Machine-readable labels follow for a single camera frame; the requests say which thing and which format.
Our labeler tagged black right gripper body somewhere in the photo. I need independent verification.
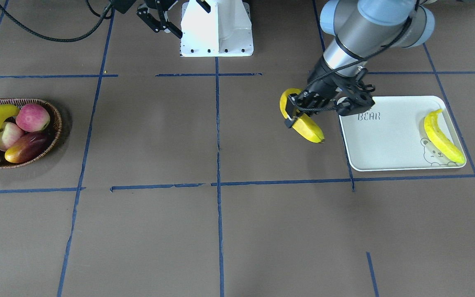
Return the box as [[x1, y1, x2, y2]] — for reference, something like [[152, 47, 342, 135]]
[[143, 0, 178, 12]]

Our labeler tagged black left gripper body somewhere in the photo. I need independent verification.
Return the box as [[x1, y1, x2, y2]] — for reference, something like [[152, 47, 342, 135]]
[[301, 58, 345, 108]]

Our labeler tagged yellow banana front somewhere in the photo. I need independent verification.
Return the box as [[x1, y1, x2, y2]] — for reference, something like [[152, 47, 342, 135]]
[[279, 88, 325, 143]]

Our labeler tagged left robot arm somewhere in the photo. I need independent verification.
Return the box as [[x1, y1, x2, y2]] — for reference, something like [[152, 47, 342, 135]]
[[280, 0, 435, 128]]

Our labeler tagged brown wicker basket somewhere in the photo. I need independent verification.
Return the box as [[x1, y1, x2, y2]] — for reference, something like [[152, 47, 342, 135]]
[[0, 98, 66, 170]]

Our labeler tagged white bear print tray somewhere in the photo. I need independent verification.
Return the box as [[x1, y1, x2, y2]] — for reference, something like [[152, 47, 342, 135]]
[[339, 96, 467, 172]]

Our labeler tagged dark red mango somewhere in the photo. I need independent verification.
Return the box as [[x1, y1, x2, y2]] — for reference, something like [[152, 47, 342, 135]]
[[5, 131, 52, 164]]

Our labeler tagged pale pink apple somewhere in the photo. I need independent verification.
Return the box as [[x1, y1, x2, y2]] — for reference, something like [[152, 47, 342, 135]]
[[0, 122, 25, 152]]

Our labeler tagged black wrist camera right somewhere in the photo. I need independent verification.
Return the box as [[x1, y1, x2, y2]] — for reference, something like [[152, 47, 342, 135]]
[[109, 0, 136, 14]]

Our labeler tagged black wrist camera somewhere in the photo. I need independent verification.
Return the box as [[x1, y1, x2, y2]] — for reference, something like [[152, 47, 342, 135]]
[[334, 66, 376, 116], [109, 0, 136, 14]]

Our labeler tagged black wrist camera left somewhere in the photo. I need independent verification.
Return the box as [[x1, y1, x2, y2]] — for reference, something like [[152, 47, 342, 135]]
[[334, 66, 376, 116]]

